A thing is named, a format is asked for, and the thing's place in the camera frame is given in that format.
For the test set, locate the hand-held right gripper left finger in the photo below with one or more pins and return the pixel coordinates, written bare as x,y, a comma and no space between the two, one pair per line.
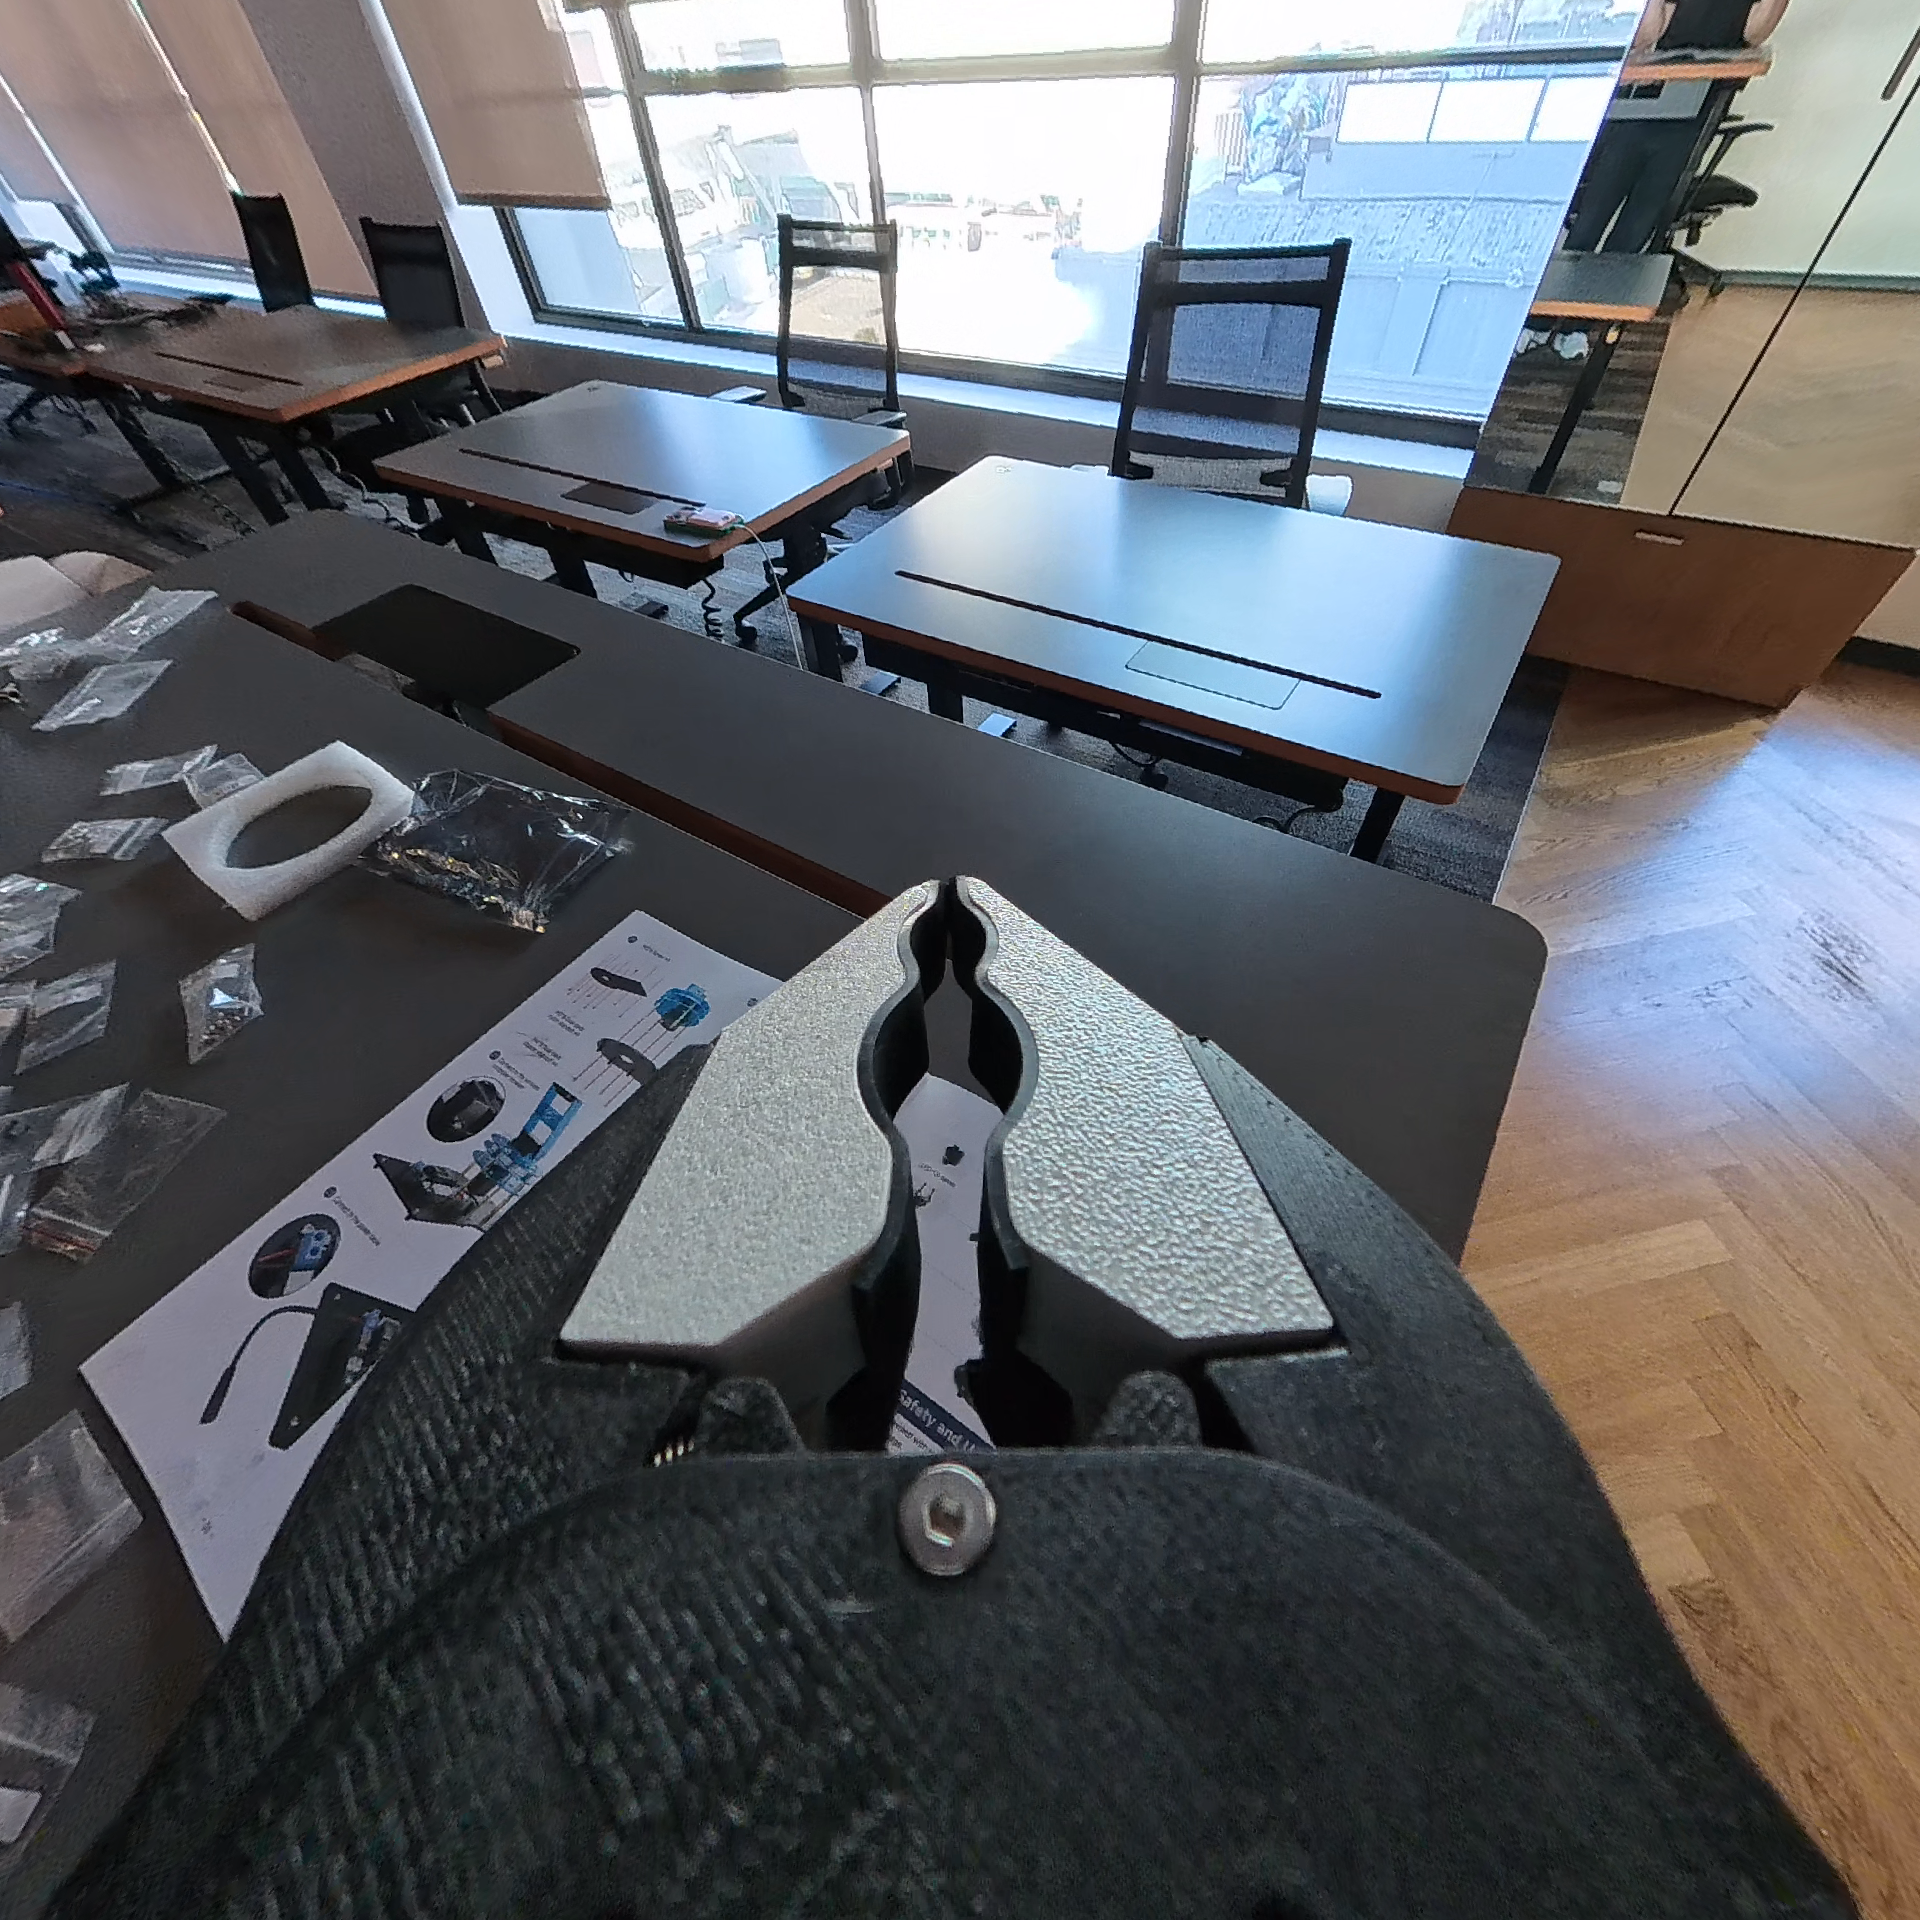
734,1201

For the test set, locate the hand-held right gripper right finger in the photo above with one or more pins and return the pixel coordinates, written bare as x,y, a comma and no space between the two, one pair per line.
1156,1201

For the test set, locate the dark grey desk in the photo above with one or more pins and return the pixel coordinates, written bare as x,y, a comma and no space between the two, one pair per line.
376,991

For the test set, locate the light grey desk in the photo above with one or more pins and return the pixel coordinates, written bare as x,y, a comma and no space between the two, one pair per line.
1200,586
600,451

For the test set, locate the dark shiny plastic bag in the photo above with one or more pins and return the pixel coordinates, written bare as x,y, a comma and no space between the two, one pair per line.
494,848

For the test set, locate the printed instruction sheet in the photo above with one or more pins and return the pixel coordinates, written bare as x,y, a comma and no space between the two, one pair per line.
224,1410

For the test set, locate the small clear screw bag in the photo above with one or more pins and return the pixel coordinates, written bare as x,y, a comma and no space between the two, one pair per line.
224,779
32,651
102,840
102,696
147,775
150,622

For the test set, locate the small pink device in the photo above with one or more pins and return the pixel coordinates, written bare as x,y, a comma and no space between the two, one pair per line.
703,521

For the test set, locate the pile of clear screw bags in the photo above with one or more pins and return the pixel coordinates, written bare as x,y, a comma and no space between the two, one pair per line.
68,1021

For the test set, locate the wooden low cabinet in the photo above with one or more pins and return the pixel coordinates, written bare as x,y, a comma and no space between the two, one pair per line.
1680,600

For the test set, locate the open cardboard box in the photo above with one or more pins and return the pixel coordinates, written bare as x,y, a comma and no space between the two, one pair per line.
76,586

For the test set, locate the brown wooden table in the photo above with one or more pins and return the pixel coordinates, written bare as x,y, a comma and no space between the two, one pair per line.
270,359

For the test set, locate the black office chair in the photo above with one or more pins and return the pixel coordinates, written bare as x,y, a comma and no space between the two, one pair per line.
1718,194

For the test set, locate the white foam frame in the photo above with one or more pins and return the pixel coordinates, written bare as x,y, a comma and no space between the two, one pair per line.
203,855

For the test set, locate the black frame chair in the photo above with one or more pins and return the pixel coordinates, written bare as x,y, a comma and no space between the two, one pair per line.
274,247
1230,359
840,299
413,277

